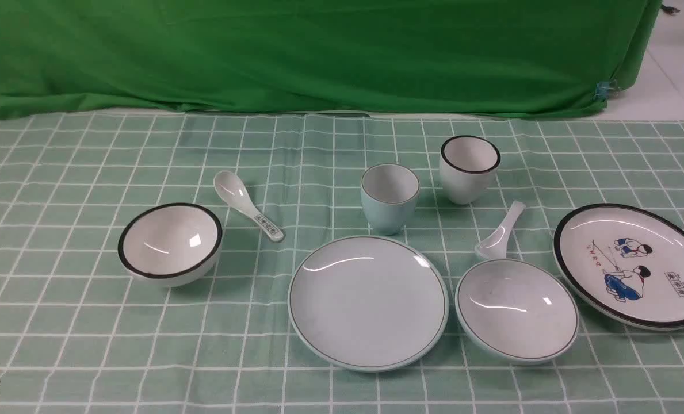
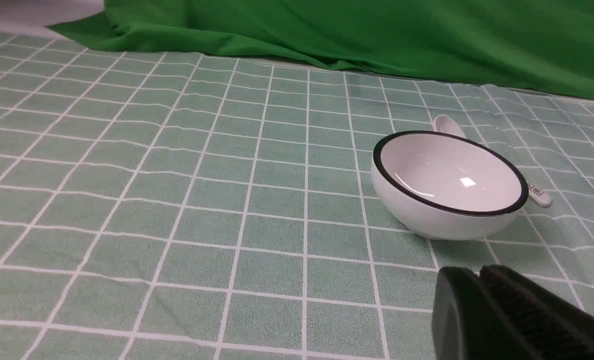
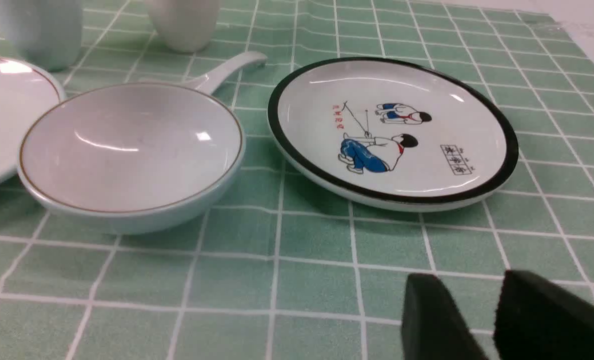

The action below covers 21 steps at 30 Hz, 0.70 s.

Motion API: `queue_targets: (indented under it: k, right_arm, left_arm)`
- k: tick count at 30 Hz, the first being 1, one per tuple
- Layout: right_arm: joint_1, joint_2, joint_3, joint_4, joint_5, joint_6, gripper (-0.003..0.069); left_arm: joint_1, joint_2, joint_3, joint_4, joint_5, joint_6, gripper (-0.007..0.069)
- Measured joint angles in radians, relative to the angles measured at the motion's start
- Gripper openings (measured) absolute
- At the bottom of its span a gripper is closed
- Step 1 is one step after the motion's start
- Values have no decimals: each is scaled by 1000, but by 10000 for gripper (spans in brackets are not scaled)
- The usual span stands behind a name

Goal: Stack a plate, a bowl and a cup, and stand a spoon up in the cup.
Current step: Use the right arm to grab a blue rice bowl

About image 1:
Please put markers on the white bowl black rim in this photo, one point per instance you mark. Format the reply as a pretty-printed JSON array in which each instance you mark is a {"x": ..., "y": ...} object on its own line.
[{"x": 171, "y": 244}]

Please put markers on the white cup black rim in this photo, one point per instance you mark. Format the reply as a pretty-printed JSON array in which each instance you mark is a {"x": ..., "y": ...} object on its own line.
[{"x": 467, "y": 167}]

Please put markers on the light blue plate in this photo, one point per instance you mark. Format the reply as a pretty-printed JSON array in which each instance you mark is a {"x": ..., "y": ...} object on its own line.
[{"x": 368, "y": 303}]

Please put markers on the green backdrop cloth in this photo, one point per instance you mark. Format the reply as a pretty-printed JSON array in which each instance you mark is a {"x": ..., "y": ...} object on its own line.
[{"x": 512, "y": 59}]

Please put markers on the white plate cartoon figures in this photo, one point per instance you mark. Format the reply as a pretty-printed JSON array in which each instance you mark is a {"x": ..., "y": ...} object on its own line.
[{"x": 625, "y": 262}]

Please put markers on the light blue shallow bowl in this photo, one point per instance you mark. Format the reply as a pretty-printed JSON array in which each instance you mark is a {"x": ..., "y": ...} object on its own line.
[{"x": 516, "y": 311}]

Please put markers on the white spoon patterned handle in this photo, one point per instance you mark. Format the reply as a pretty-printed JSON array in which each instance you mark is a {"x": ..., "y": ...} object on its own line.
[{"x": 231, "y": 189}]

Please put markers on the blue clip on backdrop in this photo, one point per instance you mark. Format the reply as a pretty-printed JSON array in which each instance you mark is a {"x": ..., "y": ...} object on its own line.
[{"x": 602, "y": 91}]

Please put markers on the plain white spoon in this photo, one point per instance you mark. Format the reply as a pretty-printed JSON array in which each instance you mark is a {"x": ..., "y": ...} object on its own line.
[{"x": 494, "y": 246}]

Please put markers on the light blue cup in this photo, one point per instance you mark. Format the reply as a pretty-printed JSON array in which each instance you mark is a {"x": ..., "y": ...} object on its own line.
[{"x": 389, "y": 194}]

